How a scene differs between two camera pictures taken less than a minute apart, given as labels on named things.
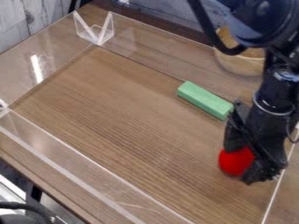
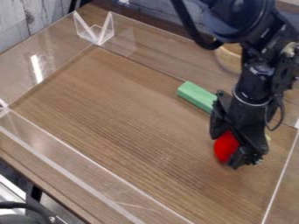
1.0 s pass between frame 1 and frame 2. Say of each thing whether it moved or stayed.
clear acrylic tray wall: stayed
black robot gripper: moved
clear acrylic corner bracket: stayed
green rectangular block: stayed
